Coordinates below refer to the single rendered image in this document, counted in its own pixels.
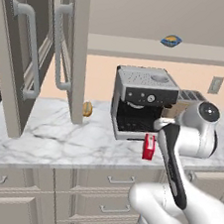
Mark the beige wall shelf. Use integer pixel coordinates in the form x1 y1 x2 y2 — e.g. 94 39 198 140
85 28 224 73

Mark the grey toaster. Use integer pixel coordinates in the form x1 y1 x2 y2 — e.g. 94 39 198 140
176 88 208 109

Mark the grey coffee machine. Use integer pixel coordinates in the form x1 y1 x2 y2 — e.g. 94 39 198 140
105 62 184 148

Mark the red food box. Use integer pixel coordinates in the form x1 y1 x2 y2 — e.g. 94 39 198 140
141 132 158 163

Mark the brown round bread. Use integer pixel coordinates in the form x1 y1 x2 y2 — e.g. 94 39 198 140
80 100 95 119

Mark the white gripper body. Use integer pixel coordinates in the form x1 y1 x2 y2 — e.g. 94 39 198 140
152 116 181 135

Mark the grey cabinet door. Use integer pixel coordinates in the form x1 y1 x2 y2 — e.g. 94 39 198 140
40 0 101 127
0 0 63 143

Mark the blue and yellow bowl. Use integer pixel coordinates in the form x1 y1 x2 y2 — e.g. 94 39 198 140
159 33 184 50

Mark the grey cabinet door handle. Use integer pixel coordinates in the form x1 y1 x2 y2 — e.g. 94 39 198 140
0 0 54 102
45 0 83 92

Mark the beige base cabinet door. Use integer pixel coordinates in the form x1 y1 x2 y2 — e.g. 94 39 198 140
0 191 43 224

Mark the grey wall socket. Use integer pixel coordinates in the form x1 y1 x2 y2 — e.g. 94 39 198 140
207 75 224 96

